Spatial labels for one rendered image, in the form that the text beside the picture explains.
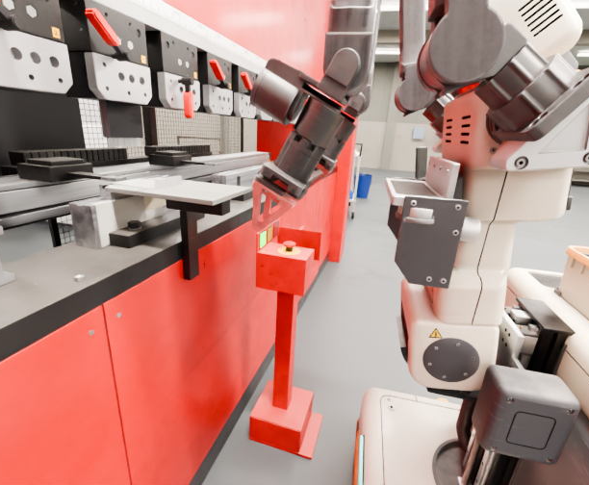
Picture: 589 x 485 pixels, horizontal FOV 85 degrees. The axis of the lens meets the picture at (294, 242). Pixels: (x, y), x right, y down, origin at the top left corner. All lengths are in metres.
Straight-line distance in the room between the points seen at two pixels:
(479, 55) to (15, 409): 0.74
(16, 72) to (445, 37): 0.60
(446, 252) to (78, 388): 0.67
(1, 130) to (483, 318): 1.33
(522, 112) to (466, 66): 0.09
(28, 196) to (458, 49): 0.93
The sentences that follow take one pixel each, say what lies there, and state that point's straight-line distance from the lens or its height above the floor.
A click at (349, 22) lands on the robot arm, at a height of 1.26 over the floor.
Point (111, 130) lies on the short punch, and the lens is 0.84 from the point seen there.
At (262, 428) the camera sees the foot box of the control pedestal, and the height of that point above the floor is 0.08.
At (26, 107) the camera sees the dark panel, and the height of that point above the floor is 1.16.
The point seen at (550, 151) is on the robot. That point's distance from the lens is 0.50.
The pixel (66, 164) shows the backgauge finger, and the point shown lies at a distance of 1.02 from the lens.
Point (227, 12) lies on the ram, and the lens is 1.25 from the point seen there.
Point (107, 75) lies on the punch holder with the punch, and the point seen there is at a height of 1.22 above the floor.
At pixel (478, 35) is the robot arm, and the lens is 0.45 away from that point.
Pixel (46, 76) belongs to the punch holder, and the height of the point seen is 1.20.
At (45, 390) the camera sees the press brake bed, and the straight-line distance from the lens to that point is 0.66.
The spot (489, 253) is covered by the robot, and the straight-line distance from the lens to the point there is 0.70.
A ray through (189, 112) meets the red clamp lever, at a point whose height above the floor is 1.17.
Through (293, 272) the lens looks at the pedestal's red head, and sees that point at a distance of 0.97.
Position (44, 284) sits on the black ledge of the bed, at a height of 0.88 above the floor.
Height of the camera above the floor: 1.14
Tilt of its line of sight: 19 degrees down
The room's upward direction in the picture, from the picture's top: 3 degrees clockwise
